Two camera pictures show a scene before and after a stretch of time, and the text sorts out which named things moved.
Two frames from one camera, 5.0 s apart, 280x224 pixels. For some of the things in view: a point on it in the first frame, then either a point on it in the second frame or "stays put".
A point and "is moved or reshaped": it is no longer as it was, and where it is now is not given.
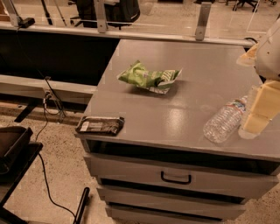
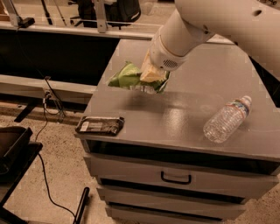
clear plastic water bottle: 225,121 stays put
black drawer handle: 175,182 stays put
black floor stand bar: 83,202 stays put
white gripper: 269,59 to 163,57
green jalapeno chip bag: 157,81 is moved or reshaped
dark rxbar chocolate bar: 101,125 stays put
